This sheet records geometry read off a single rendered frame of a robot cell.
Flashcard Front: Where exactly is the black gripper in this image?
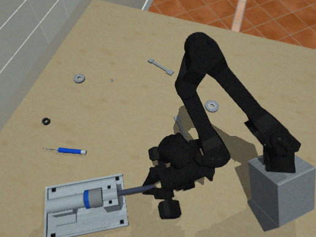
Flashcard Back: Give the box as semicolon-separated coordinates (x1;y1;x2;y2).
142;146;191;219

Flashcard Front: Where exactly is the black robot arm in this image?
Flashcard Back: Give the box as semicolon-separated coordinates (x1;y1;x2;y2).
157;32;301;190

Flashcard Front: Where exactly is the blue screwdriver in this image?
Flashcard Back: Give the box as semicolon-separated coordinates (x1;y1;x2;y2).
52;148;86;154

